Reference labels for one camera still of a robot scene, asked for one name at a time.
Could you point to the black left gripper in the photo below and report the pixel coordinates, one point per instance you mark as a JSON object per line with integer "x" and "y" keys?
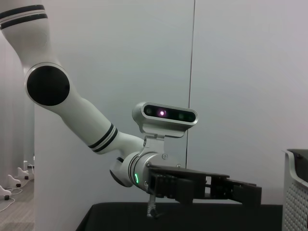
{"x": 183, "y": 185}

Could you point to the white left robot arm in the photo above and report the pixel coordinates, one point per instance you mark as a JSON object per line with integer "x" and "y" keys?
{"x": 48, "y": 60}

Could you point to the grey perforated storage box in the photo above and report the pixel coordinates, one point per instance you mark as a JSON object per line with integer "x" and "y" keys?
{"x": 296, "y": 204}

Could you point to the black tablecloth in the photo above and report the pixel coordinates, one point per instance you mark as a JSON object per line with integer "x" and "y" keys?
{"x": 192, "y": 219}

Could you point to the black cloth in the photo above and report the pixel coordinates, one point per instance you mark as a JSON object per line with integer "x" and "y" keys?
{"x": 303, "y": 166}

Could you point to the white floor stand base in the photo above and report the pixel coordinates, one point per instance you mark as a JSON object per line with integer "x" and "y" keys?
{"x": 3, "y": 192}
{"x": 13, "y": 180}
{"x": 22, "y": 172}

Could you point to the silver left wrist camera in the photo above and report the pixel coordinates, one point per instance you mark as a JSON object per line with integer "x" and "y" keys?
{"x": 168, "y": 114}

